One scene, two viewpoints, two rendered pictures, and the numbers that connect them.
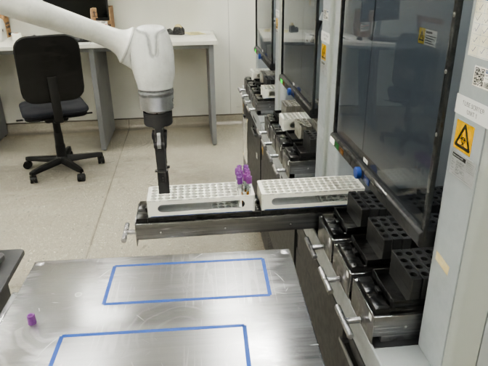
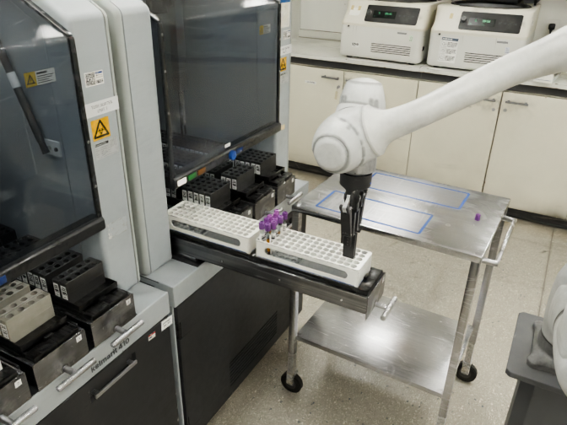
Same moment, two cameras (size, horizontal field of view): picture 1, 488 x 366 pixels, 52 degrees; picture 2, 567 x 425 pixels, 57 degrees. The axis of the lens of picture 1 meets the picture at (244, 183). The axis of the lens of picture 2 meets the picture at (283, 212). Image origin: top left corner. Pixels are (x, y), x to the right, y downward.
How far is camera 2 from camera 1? 2.43 m
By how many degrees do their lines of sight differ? 120
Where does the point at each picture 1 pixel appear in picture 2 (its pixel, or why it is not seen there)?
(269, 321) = not seen: hidden behind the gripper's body
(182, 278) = (376, 212)
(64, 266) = (456, 245)
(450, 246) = (283, 115)
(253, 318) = not seen: hidden behind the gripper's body
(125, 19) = not seen: outside the picture
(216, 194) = (304, 237)
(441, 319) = (284, 151)
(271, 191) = (254, 223)
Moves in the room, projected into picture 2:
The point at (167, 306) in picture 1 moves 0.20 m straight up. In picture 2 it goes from (395, 202) to (402, 145)
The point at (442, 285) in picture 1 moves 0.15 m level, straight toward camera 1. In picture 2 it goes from (283, 136) to (315, 131)
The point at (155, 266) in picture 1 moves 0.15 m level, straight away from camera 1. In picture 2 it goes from (390, 223) to (378, 246)
